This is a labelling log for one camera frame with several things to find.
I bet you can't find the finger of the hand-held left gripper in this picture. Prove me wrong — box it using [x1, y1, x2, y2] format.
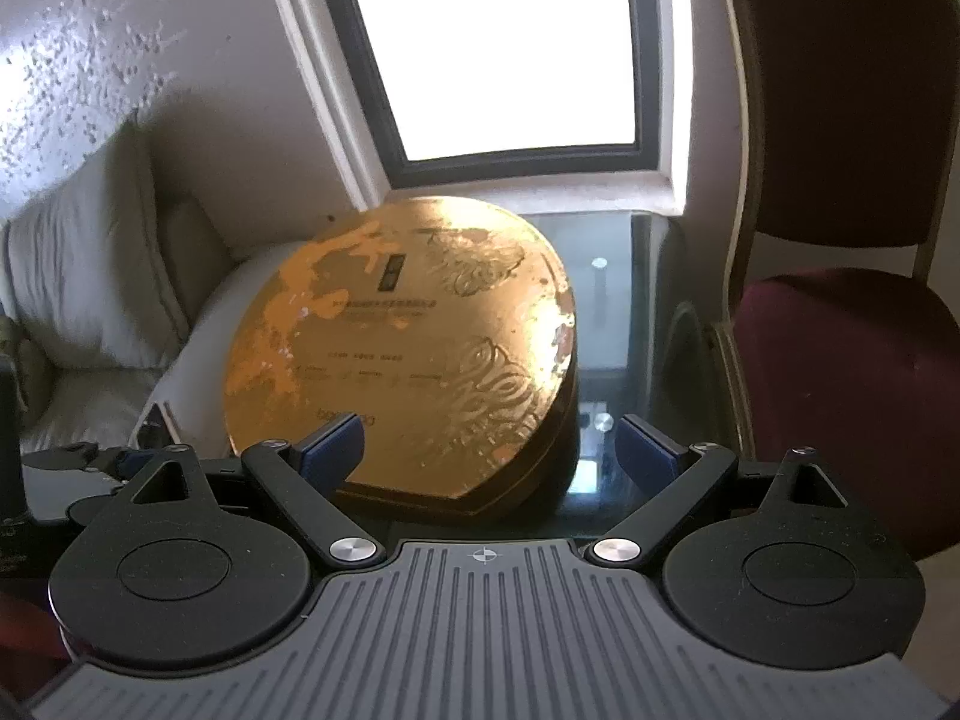
[22, 441, 157, 482]

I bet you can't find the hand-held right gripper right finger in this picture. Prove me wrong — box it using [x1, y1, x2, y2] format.
[588, 414, 865, 568]

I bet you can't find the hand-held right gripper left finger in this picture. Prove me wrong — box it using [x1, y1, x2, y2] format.
[97, 417, 388, 568]

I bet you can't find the golden gift box lid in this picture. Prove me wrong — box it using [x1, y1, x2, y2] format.
[223, 195, 580, 505]

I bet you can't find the golden round gift box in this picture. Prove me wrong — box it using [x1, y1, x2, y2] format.
[330, 360, 580, 535]

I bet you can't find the glass desktop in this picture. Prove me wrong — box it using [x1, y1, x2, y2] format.
[525, 210, 751, 545]

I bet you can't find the beige leather sofa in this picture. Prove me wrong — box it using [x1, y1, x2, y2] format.
[0, 116, 233, 458]

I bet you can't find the maroon upholstered chair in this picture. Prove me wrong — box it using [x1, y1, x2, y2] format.
[709, 0, 960, 565]

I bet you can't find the window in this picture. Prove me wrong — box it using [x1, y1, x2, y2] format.
[253, 0, 695, 215]

